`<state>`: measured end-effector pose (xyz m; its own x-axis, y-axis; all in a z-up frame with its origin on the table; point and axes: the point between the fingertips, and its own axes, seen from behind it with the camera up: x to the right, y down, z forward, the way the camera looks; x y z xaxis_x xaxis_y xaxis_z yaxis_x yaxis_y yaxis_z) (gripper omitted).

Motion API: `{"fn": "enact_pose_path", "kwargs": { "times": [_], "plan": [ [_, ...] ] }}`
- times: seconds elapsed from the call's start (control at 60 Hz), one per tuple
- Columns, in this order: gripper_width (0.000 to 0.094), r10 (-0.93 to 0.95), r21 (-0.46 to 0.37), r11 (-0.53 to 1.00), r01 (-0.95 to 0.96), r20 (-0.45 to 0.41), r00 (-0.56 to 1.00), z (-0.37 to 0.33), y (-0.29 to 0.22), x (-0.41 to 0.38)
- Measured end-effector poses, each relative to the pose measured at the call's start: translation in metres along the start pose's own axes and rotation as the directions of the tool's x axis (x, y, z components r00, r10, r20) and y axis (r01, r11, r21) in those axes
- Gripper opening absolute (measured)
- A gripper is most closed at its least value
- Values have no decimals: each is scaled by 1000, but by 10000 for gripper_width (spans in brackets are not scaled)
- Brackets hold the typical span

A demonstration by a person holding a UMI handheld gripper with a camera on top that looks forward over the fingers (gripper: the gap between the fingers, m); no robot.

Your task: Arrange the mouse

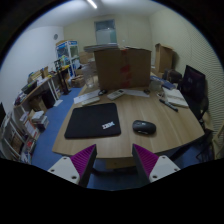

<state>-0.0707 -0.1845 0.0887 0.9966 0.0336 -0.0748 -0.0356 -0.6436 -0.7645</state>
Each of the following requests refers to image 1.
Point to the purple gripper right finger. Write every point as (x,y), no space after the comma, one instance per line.
(151,167)

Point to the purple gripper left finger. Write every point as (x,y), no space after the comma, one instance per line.
(77,168)

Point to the black computer mouse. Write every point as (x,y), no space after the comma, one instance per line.
(144,127)

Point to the black IBM mouse pad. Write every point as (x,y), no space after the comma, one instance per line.
(94,121)

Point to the black pen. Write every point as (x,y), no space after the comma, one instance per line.
(169,105)

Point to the white bookshelf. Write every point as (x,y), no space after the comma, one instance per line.
(18,141)

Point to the open white notebook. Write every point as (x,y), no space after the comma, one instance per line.
(175,97)

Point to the white paper sheet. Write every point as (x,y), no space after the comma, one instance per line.
(135,93)

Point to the white remote control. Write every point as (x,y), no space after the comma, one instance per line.
(116,94)

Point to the wooden side desk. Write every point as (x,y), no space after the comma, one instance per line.
(44,77)

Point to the small cardboard box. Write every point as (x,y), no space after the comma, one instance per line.
(78,82)

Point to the black monitor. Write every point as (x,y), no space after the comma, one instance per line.
(193,84)

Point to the clear plastic pitcher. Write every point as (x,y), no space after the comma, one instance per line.
(88,75)

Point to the large cardboard box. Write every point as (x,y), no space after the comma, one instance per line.
(123,68)

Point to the tall cardboard box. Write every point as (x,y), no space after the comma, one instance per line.
(164,57)

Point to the blue white display cabinet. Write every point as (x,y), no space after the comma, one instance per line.
(68,53)

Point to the ceiling light tube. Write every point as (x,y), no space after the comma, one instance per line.
(92,3)

